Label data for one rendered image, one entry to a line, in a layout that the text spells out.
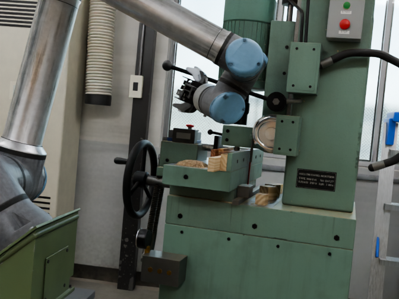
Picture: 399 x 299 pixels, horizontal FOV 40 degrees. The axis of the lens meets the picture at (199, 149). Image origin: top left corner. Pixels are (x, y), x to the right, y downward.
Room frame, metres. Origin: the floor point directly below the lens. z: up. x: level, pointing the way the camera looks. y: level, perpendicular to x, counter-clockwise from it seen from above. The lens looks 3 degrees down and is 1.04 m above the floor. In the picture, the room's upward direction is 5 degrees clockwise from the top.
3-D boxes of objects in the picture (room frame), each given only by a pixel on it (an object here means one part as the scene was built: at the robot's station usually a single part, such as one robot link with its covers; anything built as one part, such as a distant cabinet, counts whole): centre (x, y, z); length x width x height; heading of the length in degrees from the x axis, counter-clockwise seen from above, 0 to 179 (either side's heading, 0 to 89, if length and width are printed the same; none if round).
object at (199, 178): (1.90, -0.03, 0.87); 0.61 x 0.30 x 0.06; 165
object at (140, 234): (1.66, 0.14, 0.65); 0.06 x 0.04 x 0.08; 165
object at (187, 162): (1.66, 0.02, 0.91); 0.10 x 0.07 x 0.02; 75
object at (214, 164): (1.81, -0.11, 0.92); 0.59 x 0.02 x 0.04; 165
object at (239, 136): (1.85, -0.15, 0.99); 0.14 x 0.07 x 0.09; 75
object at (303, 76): (1.65, -0.30, 1.23); 0.09 x 0.08 x 0.15; 75
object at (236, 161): (1.86, -0.17, 0.93); 0.60 x 0.02 x 0.06; 165
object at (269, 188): (1.80, -0.24, 0.82); 0.05 x 0.04 x 0.04; 132
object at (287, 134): (1.66, -0.27, 1.02); 0.09 x 0.07 x 0.12; 165
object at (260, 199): (1.67, -0.21, 0.82); 0.04 x 0.03 x 0.03; 155
